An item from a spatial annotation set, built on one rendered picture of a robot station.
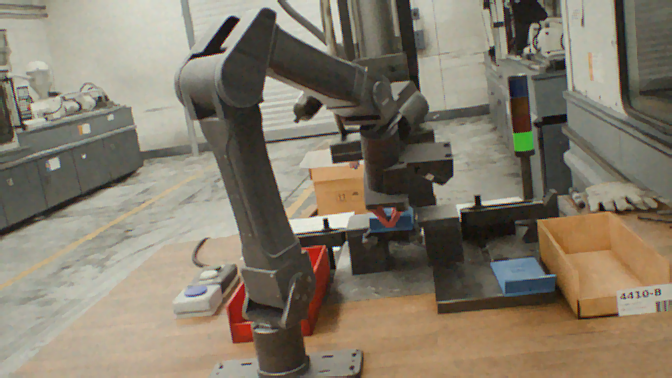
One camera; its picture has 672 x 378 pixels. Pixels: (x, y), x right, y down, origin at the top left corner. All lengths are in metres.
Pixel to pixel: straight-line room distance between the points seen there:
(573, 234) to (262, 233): 0.57
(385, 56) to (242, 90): 0.43
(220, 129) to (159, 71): 10.59
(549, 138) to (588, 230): 3.10
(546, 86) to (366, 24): 3.14
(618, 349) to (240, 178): 0.49
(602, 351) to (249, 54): 0.54
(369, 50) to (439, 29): 9.22
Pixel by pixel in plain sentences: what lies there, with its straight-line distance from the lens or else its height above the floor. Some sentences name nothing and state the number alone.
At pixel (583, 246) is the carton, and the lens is 1.17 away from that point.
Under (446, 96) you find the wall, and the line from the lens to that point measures 10.39.
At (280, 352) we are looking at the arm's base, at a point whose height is 0.95.
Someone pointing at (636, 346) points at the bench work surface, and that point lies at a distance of 0.88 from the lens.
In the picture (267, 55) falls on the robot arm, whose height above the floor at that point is 1.30.
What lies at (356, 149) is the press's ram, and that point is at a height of 1.13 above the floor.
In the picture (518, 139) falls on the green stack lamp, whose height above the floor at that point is 1.07.
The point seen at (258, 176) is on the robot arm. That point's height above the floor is 1.17.
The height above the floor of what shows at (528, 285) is 0.94.
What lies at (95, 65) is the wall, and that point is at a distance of 11.85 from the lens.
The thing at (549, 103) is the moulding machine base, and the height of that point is 0.79.
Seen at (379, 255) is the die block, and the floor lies 0.93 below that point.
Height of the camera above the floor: 1.29
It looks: 12 degrees down
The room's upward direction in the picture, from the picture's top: 9 degrees counter-clockwise
